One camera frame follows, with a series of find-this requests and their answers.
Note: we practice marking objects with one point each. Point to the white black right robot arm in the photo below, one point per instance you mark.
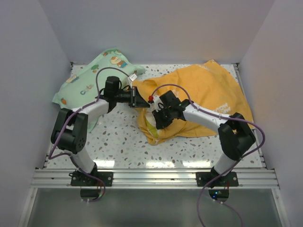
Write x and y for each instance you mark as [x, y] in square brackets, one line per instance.
[235, 135]

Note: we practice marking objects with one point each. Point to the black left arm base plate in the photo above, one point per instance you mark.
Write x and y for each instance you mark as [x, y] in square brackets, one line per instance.
[104, 180]

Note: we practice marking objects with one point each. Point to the orange mickey mouse pillowcase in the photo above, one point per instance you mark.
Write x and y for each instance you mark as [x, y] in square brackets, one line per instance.
[209, 85]

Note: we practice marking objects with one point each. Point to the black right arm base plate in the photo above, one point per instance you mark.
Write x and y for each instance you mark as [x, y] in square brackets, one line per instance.
[231, 180]

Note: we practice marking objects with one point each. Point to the aluminium mounting rail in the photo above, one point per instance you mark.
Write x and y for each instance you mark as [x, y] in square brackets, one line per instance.
[242, 178]

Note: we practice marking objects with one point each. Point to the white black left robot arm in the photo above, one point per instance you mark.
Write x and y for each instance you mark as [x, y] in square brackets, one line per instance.
[71, 126]

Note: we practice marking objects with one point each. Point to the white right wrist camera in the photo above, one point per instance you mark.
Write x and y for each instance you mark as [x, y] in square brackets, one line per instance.
[155, 103]

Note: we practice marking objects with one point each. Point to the cream quilted pillow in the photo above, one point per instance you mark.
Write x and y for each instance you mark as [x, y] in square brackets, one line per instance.
[151, 125]

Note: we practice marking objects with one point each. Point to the green cartoon bear pillow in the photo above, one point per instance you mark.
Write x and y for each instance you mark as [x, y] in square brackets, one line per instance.
[80, 88]

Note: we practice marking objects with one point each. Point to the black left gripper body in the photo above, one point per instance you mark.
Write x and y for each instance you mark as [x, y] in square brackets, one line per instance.
[129, 97]

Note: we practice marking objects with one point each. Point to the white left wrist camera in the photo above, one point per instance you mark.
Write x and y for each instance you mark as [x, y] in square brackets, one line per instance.
[131, 79]

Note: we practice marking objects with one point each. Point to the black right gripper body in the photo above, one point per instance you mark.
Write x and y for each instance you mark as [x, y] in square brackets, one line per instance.
[164, 116]

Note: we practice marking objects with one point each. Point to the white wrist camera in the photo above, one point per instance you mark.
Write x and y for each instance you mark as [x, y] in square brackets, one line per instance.
[155, 103]
[131, 79]

